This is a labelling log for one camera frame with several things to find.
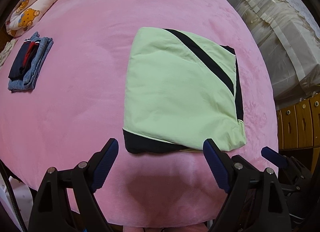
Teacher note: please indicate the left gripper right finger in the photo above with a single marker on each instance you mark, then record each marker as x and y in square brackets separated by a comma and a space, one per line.
[219, 163]

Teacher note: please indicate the folded blue jeans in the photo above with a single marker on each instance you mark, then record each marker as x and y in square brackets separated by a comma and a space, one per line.
[30, 78]

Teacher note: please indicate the green and black hooded jacket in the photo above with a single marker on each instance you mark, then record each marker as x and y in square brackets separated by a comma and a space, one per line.
[181, 89]

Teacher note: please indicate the folded navy red garment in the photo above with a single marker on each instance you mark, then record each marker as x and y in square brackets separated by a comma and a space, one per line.
[24, 57]

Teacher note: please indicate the rolled bear print quilt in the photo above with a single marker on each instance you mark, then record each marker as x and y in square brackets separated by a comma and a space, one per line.
[26, 15]

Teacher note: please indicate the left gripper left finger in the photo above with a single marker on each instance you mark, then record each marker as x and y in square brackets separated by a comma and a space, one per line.
[101, 163]

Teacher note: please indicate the pink plush bed blanket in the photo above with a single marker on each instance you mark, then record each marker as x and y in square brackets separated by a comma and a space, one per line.
[78, 104]

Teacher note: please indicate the cream lace covered furniture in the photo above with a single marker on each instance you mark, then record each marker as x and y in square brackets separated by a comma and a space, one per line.
[288, 38]

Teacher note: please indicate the crumpled grey white cloth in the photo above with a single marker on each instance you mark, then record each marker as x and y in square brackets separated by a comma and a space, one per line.
[6, 51]

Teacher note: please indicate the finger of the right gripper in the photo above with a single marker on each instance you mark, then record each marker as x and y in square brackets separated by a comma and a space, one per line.
[271, 155]

